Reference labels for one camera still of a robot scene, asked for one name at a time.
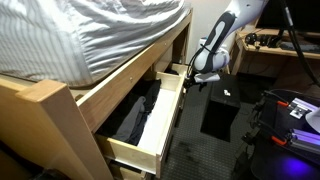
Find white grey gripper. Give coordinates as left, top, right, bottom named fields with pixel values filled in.
left=182, top=72, right=222, bottom=91

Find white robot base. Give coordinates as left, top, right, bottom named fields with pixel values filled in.
left=304, top=107, right=320, bottom=135

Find low wooden drawer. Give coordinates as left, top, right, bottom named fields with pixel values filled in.
left=108, top=159, right=148, bottom=180

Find black folded garment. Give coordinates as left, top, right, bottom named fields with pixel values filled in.
left=96, top=78, right=163, bottom=147

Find black box stool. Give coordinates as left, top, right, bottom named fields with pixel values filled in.
left=199, top=73, right=242, bottom=143

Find grey folded garment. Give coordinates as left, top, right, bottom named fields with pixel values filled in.
left=112, top=95, right=148, bottom=144

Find black headphones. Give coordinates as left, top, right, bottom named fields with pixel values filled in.
left=244, top=32, right=259, bottom=46

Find light wooden desk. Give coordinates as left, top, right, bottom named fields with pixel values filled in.
left=229, top=28, right=320, bottom=76

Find black desk gadget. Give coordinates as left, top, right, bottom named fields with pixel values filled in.
left=258, top=34, right=283, bottom=49

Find orange clamp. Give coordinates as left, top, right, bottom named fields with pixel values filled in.
left=276, top=100, right=290, bottom=109
left=270, top=134, right=289, bottom=147

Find grey striped mattress sheet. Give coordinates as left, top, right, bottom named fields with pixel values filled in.
left=0, top=0, right=192, bottom=88

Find black robot cart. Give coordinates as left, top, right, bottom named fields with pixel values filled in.
left=229, top=88, right=320, bottom=180

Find dark keyboard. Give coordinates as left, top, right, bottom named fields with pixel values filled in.
left=279, top=40, right=320, bottom=54

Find black monitor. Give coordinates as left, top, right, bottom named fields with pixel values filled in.
left=255, top=0, right=320, bottom=34

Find short aluminium extrusion rail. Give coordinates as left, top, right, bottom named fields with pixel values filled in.
left=286, top=97, right=320, bottom=120

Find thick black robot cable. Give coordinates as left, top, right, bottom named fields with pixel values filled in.
left=279, top=0, right=320, bottom=88

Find long aluminium extrusion rail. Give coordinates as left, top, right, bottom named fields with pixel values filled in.
left=287, top=128, right=320, bottom=155

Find light wooden bed frame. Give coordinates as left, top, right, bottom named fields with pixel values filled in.
left=0, top=8, right=194, bottom=180

